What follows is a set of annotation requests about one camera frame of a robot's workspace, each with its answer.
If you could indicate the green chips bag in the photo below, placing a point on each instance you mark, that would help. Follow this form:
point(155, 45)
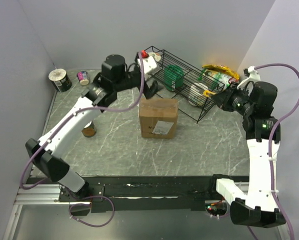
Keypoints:
point(218, 79)

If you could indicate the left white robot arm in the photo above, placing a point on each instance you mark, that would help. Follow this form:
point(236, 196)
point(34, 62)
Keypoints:
point(114, 77)

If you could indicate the circuit board with leds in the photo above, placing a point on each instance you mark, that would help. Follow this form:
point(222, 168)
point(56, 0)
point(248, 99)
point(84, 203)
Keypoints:
point(217, 209)

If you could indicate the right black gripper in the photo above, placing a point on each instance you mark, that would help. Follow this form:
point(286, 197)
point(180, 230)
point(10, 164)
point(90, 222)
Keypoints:
point(222, 99)

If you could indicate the yellow snack bag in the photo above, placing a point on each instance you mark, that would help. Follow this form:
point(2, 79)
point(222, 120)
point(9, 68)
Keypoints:
point(222, 69)

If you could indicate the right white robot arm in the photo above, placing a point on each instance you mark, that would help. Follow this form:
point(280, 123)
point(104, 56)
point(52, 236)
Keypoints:
point(257, 207)

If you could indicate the white bowl in rack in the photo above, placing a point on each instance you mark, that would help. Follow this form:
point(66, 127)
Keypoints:
point(195, 96)

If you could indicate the brown cardboard express box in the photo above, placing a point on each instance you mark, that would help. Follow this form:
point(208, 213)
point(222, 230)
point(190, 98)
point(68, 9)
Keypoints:
point(158, 117)

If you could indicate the purple yogurt cup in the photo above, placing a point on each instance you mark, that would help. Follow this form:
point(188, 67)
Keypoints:
point(83, 78)

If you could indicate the brown tin can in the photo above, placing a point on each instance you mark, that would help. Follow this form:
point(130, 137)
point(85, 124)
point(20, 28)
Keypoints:
point(89, 130)

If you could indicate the yogurt cup in rack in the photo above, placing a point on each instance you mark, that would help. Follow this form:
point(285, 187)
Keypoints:
point(156, 56)

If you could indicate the black wire rack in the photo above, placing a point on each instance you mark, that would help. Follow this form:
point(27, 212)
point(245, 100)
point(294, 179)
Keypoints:
point(192, 75)

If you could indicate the black paper cup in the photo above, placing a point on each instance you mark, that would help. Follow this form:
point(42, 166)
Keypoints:
point(60, 80)

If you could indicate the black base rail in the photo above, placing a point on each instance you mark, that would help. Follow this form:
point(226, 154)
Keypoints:
point(142, 193)

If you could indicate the green plastic cup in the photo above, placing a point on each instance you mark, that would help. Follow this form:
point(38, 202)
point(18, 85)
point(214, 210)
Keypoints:
point(173, 77)

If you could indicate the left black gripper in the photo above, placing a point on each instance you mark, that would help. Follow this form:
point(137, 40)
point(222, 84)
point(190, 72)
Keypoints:
point(150, 92)

